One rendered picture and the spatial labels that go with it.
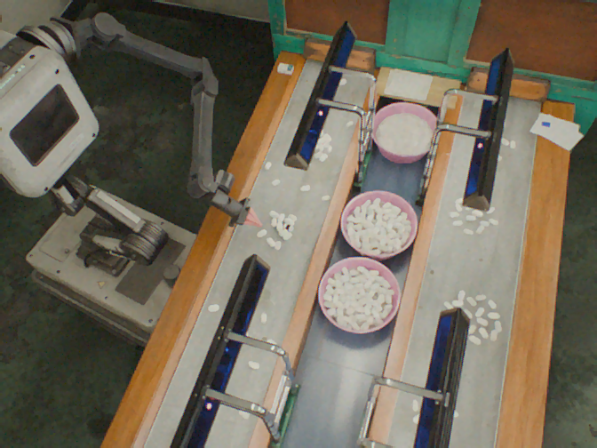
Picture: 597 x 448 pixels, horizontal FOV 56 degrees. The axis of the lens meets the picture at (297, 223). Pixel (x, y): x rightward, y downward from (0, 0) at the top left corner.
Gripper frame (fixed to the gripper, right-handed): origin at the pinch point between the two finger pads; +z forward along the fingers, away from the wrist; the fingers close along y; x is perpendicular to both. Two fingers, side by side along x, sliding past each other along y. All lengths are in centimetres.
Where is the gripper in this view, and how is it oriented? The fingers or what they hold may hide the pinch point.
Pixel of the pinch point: (258, 224)
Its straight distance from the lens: 193.8
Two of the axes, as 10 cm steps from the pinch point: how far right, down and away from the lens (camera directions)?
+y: 3.0, -8.3, 4.7
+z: 7.7, 5.0, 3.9
